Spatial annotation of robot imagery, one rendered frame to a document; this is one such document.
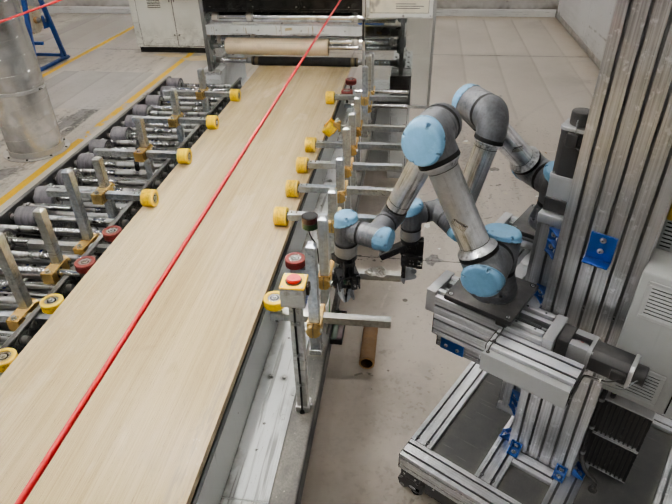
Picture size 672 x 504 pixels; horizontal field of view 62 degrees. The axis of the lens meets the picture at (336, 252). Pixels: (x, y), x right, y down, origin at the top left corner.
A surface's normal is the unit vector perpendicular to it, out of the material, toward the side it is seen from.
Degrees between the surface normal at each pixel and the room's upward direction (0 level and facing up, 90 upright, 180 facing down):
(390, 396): 0
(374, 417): 0
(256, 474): 0
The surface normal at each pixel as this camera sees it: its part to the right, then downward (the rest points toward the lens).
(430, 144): -0.55, 0.39
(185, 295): -0.02, -0.82
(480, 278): -0.42, 0.61
